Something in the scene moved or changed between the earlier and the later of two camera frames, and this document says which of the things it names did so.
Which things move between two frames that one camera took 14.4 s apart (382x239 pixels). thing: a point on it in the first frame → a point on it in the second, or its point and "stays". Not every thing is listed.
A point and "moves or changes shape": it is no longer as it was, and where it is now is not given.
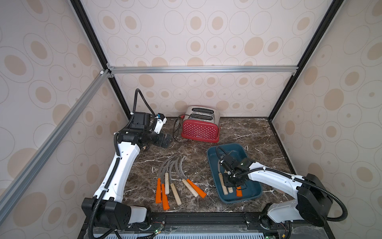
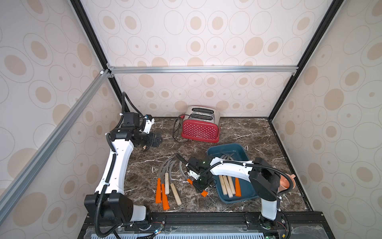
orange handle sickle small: (238, 192) stays
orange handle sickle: (194, 185) stays
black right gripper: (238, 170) → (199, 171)
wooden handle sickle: (185, 181) moves or changes shape
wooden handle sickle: (222, 183) stays
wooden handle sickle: (172, 187) stays
